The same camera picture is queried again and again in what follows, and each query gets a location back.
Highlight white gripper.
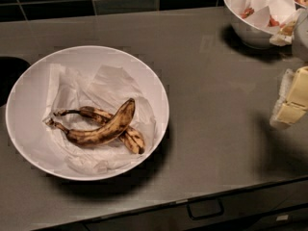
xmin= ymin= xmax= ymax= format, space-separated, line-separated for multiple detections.
xmin=269 ymin=10 xmax=308 ymax=129

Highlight spotted ripe banana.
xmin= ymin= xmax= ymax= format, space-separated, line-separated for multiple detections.
xmin=54 ymin=106 xmax=145 ymax=154
xmin=45 ymin=98 xmax=135 ymax=147

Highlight white fruit bowl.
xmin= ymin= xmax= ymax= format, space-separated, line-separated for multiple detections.
xmin=222 ymin=0 xmax=304 ymax=50

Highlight white paper in fruit bowl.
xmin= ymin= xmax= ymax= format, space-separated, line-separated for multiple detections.
xmin=226 ymin=0 xmax=303 ymax=47

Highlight red fruit in bowl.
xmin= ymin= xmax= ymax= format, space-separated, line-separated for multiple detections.
xmin=241 ymin=7 xmax=285 ymax=28

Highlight white paper towel in bowl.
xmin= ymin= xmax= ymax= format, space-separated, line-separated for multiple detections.
xmin=42 ymin=64 xmax=157 ymax=176

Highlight large white bowl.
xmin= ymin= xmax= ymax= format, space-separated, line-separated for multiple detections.
xmin=6 ymin=46 xmax=169 ymax=181

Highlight black drawer handle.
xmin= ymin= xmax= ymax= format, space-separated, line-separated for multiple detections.
xmin=187 ymin=199 xmax=224 ymax=220

